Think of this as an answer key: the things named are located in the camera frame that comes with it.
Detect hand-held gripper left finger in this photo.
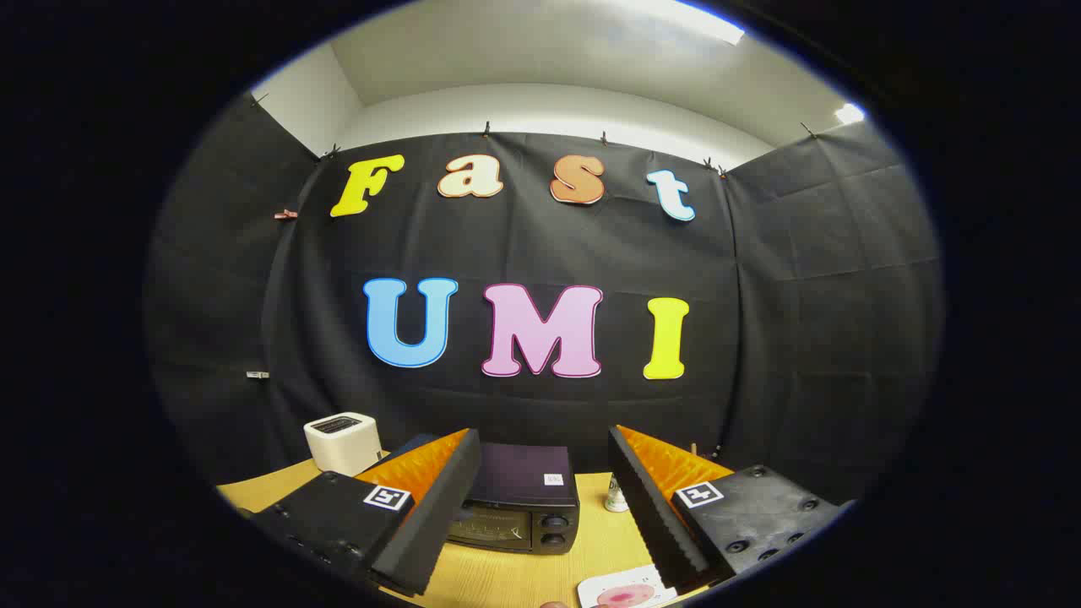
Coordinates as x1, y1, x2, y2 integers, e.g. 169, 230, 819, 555
241, 428, 482, 598

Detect white bread toaster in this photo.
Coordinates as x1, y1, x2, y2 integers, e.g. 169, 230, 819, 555
304, 412, 383, 477

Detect white square plate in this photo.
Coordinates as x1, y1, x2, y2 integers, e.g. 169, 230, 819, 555
578, 564, 679, 608

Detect pink round ham slice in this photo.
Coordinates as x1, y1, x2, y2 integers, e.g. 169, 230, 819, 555
596, 584, 658, 608

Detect black toaster oven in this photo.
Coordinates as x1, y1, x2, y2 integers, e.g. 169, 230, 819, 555
363, 433, 581, 556

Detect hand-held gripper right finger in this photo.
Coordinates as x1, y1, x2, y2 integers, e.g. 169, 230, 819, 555
608, 425, 854, 594

